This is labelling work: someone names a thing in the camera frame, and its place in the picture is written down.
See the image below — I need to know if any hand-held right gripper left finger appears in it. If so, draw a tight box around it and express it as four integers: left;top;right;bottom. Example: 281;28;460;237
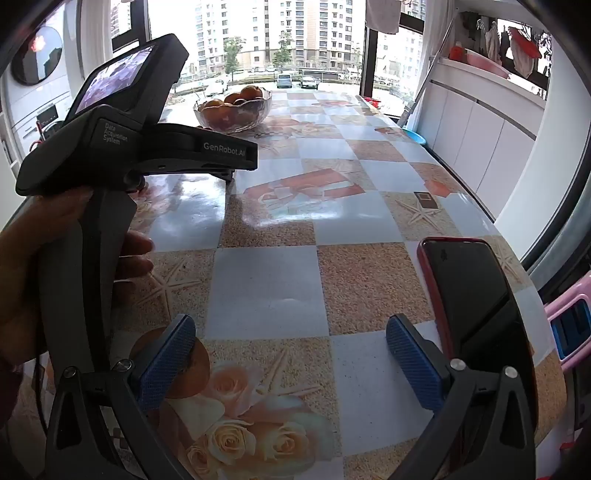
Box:
44;315;198;480

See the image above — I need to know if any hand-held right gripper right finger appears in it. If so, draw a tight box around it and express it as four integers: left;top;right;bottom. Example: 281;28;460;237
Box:
385;313;539;480

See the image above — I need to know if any person's left hand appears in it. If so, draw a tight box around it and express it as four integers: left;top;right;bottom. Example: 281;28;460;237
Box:
0;186;156;371

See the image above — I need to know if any clear glass fruit bowl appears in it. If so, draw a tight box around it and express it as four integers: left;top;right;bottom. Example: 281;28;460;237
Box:
193;88;272;134

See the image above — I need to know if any white washing machine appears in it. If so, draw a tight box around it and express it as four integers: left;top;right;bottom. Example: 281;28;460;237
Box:
9;99;71;158

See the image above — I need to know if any black phone in red case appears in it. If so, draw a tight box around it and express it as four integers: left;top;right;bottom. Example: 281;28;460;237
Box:
417;237;539;430

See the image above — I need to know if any printed checkered tablecloth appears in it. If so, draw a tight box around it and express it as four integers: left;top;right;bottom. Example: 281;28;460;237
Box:
0;90;568;480

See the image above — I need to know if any white dryer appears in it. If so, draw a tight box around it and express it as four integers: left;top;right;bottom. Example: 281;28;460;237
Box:
0;9;80;101

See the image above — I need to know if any pink plastic object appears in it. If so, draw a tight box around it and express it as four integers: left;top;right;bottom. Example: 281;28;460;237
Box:
545;276;591;370

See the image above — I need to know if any hanging grey towel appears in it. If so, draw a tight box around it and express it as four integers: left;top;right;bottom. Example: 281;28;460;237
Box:
365;0;400;35

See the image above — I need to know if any white cabinet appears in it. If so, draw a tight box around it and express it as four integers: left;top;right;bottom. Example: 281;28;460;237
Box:
413;58;550;219

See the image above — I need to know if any pink basin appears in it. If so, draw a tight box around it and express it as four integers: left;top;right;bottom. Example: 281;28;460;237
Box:
464;48;511;79

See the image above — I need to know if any hanging white cloth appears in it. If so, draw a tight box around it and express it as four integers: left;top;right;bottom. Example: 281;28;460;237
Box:
485;21;502;62

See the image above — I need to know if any hanging red cloth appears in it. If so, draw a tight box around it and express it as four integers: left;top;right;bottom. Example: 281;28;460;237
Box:
508;27;542;60

